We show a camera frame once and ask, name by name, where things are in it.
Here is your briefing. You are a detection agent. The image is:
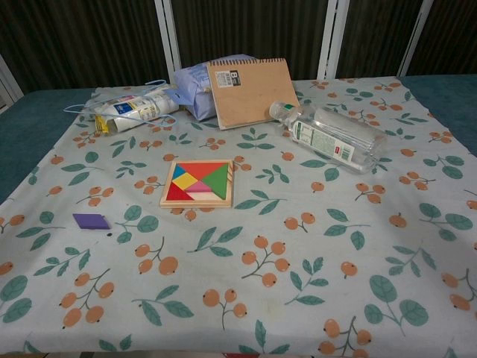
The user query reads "purple parallelogram tangram piece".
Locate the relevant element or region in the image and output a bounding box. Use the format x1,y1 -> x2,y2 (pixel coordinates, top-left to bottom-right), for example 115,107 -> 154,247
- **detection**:
72,213 -> 111,230

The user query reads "yellow square piece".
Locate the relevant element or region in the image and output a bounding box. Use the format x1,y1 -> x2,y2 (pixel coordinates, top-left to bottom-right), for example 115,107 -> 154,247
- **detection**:
172,173 -> 203,192

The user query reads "wooden tangram tray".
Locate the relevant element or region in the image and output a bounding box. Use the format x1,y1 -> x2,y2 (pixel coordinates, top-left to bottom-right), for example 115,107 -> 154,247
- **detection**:
159,160 -> 235,209

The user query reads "green large triangle piece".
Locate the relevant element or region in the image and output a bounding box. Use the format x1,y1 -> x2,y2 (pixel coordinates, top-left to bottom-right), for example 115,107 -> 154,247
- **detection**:
203,163 -> 230,199

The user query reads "orange-red wooden tangram piece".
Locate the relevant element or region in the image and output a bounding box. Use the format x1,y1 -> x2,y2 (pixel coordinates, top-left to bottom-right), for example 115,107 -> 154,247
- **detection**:
176,162 -> 229,183

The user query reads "pink triangle piece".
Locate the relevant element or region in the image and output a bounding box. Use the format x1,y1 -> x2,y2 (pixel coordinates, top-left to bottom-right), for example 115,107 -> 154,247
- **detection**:
185,180 -> 215,192

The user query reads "blue triangle piece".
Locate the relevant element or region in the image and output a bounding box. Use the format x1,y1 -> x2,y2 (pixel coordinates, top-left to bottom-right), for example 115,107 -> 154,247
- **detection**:
171,164 -> 189,186

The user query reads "red triangle piece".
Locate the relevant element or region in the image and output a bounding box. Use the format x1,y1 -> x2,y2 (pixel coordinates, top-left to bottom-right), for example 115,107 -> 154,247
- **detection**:
165,183 -> 195,203

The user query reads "floral leaf fruit tablecloth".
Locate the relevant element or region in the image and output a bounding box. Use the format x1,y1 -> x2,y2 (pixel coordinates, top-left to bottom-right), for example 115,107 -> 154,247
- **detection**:
0,76 -> 477,358

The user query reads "brown spiral notebook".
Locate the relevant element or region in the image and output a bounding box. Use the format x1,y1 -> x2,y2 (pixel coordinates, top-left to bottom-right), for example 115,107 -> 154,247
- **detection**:
206,57 -> 301,131

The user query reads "light blue plastic package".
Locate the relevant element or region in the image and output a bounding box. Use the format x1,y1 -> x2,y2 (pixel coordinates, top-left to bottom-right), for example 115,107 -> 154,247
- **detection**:
173,54 -> 258,122

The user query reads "clear plastic water bottle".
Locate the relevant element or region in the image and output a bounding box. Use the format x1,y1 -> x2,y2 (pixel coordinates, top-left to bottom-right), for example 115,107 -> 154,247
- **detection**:
268,99 -> 388,175

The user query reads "white yellow snack bag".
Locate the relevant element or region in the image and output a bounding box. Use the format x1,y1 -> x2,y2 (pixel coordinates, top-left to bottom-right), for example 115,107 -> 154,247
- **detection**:
92,89 -> 180,137

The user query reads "dark pleated curtain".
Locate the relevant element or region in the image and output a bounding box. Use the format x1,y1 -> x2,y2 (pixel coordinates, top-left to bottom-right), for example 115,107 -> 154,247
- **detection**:
0,0 -> 477,96

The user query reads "light blue wire hanger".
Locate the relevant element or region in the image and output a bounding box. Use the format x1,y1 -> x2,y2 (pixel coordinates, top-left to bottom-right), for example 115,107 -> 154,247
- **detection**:
63,78 -> 180,130

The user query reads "white slotted metal post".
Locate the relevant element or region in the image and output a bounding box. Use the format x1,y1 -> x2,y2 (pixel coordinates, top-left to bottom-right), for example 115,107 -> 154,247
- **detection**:
315,0 -> 349,79
0,54 -> 24,113
397,0 -> 436,77
154,0 -> 181,72

